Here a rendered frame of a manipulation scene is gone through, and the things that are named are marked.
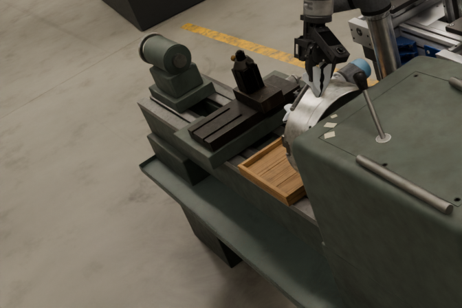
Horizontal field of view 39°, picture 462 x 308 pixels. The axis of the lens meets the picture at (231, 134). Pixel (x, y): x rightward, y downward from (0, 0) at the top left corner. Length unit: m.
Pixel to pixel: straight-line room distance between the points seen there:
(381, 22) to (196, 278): 1.75
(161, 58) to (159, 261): 1.22
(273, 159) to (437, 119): 0.84
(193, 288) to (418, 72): 1.87
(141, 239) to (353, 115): 2.27
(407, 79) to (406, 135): 0.26
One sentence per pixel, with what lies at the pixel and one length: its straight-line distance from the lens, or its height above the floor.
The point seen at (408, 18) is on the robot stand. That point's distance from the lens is 2.55.
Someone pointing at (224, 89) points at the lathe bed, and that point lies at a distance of 2.94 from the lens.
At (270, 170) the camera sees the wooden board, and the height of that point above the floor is 0.88.
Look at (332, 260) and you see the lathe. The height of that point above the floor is 0.81.
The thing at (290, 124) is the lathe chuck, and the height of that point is 1.18.
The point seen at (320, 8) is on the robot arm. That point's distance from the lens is 1.65.
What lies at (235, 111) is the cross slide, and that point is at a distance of 2.51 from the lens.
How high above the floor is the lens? 2.16
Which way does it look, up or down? 30 degrees down
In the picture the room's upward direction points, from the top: 22 degrees counter-clockwise
